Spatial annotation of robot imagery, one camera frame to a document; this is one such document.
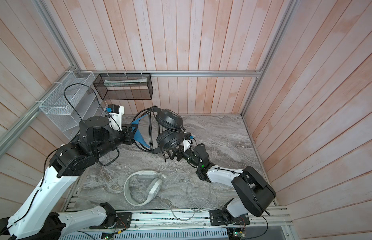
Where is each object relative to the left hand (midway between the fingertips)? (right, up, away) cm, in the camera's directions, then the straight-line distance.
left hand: (138, 130), depth 60 cm
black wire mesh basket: (-24, +31, +45) cm, 59 cm away
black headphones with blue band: (-3, 0, +52) cm, 52 cm away
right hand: (+12, -8, +19) cm, 23 cm away
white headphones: (-3, -25, +21) cm, 32 cm away
